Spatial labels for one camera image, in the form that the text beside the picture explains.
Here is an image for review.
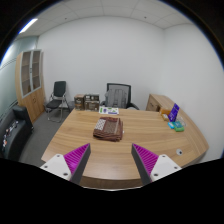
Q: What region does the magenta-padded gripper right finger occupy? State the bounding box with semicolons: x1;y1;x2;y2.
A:
130;142;183;186

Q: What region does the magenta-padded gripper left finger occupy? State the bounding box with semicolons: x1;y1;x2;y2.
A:
39;142;92;185

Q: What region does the brown patterned towel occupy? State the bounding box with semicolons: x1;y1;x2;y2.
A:
92;116;125;143

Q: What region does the blue box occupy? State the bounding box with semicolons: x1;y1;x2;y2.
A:
167;121;183;130

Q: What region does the green box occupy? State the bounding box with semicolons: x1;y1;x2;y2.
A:
173;125;186;133

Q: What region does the orange box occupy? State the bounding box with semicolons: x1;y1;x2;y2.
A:
159;108;172;122

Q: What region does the purple standing card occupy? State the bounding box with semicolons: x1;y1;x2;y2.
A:
167;102;181;123

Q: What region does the small brown cardboard box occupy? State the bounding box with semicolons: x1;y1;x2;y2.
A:
73;93;86;111

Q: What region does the large dark cardboard box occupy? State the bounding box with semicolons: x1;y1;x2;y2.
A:
83;93;101;112

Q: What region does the white printed sheet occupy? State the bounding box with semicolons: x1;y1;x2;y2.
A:
98;106;120;116

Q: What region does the wooden side desk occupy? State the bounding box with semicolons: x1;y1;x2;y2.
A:
145;93;176;114

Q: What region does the black leather armchair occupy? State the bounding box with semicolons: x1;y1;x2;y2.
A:
0;104;35;163

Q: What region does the black mesh office chair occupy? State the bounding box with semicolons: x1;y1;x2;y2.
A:
99;82;140;111

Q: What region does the black visitor chair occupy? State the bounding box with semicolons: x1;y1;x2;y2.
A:
44;80;72;123

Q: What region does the wooden glass-door cabinet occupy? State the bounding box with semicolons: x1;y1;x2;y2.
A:
14;49;46;124

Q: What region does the long ceiling light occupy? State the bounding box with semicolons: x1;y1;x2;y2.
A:
18;17;39;35

